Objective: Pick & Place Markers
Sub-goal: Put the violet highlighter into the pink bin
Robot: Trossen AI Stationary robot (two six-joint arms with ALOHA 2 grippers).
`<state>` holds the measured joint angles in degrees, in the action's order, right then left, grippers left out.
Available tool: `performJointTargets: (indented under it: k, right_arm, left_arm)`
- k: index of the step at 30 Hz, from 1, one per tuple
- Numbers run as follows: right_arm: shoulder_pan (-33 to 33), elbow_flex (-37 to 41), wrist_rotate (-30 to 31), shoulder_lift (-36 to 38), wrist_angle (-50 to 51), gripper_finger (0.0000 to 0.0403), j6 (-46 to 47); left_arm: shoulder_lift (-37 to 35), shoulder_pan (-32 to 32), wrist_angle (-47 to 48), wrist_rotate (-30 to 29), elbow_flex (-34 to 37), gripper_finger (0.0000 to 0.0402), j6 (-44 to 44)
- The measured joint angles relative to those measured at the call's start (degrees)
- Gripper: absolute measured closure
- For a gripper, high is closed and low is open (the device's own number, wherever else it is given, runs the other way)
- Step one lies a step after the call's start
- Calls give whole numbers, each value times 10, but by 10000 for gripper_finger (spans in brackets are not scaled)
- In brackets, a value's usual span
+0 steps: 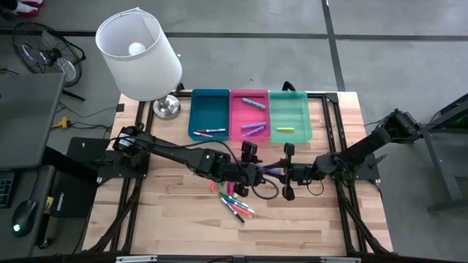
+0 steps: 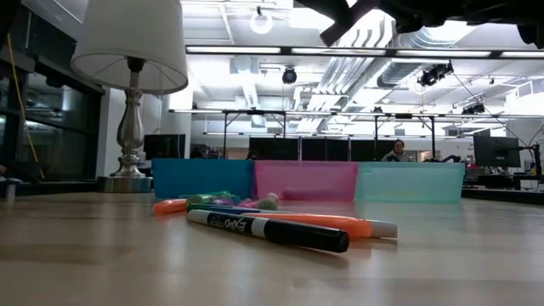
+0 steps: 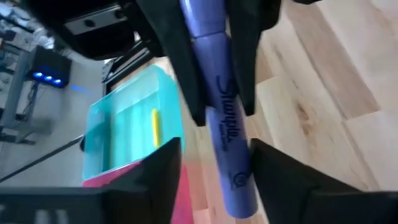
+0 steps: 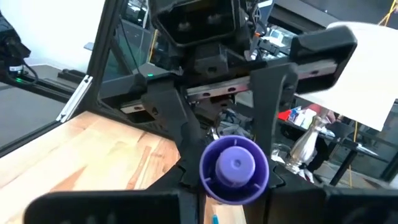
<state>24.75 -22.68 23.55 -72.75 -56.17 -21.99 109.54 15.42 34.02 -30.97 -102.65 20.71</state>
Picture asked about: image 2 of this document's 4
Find orange highlighter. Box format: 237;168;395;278
152;198;189;216

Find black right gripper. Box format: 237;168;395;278
295;0;518;47

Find blue plastic bin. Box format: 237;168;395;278
151;157;256;200

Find green highlighter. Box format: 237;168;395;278
185;190;242;206

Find pink plastic bin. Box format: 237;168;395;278
253;160;360;202

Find round ring light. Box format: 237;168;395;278
248;8;275;36

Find black Expo marker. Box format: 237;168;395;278
186;208;351;254

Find black partition panels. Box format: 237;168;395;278
248;136;400;162

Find teal plastic bin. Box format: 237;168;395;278
355;161;467;204

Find background rig frame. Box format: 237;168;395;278
168;108;439;162

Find black dome camera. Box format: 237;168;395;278
281;66;298;86

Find yellow cable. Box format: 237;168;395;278
5;32;45;180

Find orange Expo marker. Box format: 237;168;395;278
241;211;375;240

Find dark background desk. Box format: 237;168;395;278
461;172;544;204

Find green Expo marker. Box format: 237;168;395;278
185;202;222;213

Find white shade table lamp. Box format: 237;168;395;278
70;0;190;195

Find overhead beam with light strips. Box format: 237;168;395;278
184;44;544;60

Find black monitor on arm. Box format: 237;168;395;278
473;134;522;168

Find black camera cluster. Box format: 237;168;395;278
417;61;455;88

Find black monitor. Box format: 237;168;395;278
143;133;187;161

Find person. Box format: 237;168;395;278
381;139;414;163

